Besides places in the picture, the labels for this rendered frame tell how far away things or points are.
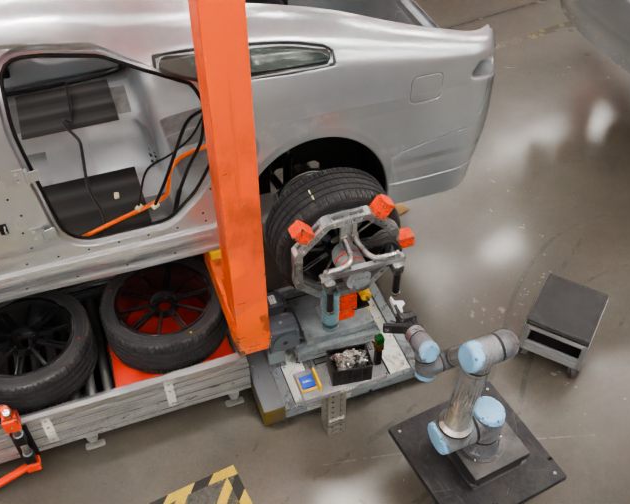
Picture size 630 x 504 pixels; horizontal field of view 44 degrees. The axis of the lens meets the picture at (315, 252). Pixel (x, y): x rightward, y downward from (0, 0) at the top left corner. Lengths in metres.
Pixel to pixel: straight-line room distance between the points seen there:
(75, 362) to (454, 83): 2.30
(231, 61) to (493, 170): 3.32
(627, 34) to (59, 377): 3.91
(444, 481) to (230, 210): 1.60
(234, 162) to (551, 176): 3.26
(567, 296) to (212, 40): 2.62
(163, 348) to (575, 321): 2.18
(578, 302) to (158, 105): 2.59
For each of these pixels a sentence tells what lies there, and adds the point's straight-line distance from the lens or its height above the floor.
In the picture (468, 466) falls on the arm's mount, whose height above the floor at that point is 0.40.
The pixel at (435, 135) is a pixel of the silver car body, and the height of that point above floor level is 1.16.
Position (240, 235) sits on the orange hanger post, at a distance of 3.21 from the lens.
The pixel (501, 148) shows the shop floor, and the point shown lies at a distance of 5.93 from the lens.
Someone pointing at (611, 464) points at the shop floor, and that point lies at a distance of 4.34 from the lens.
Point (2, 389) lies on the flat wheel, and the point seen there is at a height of 0.50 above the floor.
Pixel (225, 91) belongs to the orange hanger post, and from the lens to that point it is 2.76.
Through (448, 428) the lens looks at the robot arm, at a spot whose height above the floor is 0.70.
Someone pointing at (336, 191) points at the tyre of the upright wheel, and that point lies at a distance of 3.63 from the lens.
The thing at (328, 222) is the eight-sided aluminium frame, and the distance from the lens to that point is 3.56.
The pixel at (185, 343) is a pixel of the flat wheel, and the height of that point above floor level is 0.49.
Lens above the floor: 3.58
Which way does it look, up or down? 46 degrees down
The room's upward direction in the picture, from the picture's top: straight up
